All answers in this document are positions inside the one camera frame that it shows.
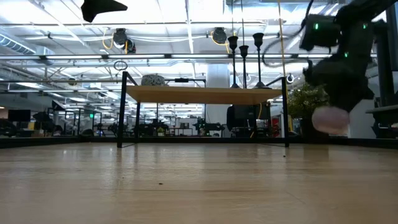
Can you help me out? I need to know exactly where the white square column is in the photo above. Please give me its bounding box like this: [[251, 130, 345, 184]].
[[206, 63, 231, 138]]

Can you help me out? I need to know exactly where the black box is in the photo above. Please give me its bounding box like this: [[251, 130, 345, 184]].
[[226, 103, 272, 138]]

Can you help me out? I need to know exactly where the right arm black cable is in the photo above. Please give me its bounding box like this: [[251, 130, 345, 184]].
[[262, 0, 313, 68]]

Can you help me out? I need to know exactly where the black background monitor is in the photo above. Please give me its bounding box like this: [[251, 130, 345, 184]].
[[7, 109, 32, 123]]

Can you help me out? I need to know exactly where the thin black cable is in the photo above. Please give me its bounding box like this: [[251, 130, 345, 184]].
[[241, 0, 245, 46]]

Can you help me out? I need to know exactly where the black ceiling cable reel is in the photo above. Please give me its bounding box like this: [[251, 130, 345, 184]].
[[212, 27, 228, 45], [112, 27, 137, 54]]

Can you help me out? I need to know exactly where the thin black wire ring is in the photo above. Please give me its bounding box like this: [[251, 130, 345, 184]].
[[113, 60, 129, 72]]

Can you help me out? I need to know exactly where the yellow hanging cable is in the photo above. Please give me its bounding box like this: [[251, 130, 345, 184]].
[[277, 0, 287, 78]]

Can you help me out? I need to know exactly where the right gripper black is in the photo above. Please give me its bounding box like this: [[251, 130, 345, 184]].
[[303, 55, 376, 113]]

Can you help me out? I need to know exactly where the wooden shelf with black legs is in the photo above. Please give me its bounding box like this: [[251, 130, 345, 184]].
[[116, 70, 290, 149]]

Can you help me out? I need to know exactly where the black candlestick holder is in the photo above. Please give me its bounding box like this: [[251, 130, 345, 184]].
[[251, 32, 272, 90], [238, 45, 250, 89], [228, 35, 241, 89]]

